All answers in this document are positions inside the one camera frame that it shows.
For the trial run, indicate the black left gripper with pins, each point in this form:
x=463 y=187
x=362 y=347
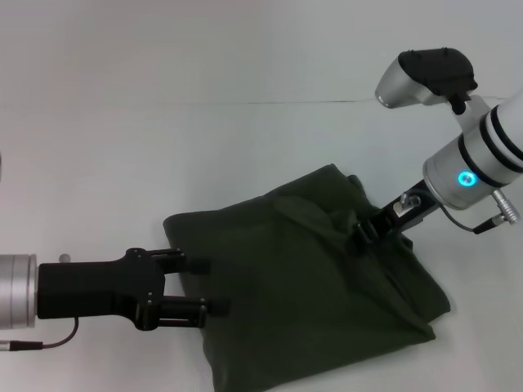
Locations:
x=94 y=288

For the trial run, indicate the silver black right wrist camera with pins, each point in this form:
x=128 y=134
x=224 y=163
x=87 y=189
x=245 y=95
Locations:
x=408 y=85

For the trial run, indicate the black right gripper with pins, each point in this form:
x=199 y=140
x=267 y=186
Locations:
x=412 y=216

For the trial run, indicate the dark green FREE! t-shirt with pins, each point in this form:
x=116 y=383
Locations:
x=294 y=286

